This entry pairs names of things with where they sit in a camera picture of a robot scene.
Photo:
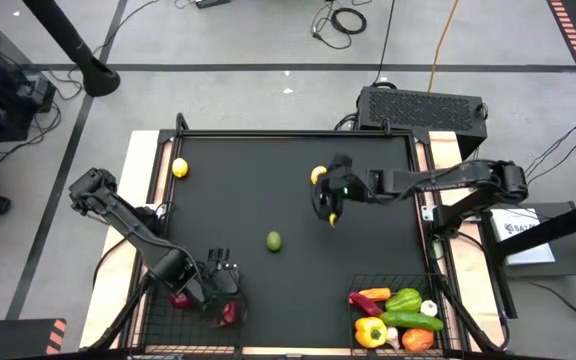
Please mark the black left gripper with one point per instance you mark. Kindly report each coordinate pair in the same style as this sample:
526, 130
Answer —
225, 280

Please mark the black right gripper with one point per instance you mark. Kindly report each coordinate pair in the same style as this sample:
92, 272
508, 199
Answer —
355, 185

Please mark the orange red mango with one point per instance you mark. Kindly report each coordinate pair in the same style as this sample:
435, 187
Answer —
229, 312

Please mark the dark red apple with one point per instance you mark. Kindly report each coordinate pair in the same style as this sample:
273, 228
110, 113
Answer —
179, 300

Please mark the green lime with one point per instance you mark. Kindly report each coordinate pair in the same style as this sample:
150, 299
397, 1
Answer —
274, 241

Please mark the orange long pepper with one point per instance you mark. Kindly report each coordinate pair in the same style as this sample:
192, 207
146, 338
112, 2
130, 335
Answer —
375, 294

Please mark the red chili pepper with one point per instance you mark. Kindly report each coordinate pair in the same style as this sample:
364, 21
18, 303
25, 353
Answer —
365, 305

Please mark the green bell pepper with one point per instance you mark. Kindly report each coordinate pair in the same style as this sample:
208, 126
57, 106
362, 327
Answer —
404, 300

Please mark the yellow bell pepper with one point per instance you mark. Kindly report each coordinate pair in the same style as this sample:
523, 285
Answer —
369, 332

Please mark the white garlic bulb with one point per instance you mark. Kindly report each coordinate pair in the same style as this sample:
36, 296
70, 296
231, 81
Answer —
428, 308
393, 338

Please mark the green cucumber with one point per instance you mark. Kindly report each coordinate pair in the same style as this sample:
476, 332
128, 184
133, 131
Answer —
412, 320

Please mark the orange round vegetable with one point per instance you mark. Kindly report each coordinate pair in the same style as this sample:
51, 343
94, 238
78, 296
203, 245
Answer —
417, 340

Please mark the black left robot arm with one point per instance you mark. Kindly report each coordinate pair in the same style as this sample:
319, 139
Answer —
128, 225

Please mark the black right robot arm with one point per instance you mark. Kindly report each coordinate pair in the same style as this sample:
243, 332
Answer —
443, 180

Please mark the black perforated computer case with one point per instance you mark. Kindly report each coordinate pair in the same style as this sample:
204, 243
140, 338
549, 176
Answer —
420, 112

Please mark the light wooden table board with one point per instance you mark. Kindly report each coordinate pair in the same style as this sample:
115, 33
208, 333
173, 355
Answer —
138, 150

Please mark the white printed sheet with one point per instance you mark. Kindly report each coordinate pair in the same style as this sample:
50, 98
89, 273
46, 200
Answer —
523, 235

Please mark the black power strip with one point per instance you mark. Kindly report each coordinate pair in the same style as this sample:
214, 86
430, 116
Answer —
213, 2

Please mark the dark grey side table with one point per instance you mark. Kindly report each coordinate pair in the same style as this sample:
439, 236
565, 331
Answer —
543, 270

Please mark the black ribbed floor pole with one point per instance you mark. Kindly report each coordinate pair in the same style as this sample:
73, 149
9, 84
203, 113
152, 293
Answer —
68, 40

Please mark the black equipment cart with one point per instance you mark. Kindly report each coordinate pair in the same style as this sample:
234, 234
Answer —
3, 85

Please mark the black table edge frame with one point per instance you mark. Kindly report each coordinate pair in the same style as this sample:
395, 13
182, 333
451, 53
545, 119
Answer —
293, 134

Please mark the white metal bracket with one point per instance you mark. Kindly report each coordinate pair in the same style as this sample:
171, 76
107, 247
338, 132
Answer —
428, 212

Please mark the black diagonal frame strut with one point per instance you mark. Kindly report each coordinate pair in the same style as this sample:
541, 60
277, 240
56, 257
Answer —
468, 320
118, 320

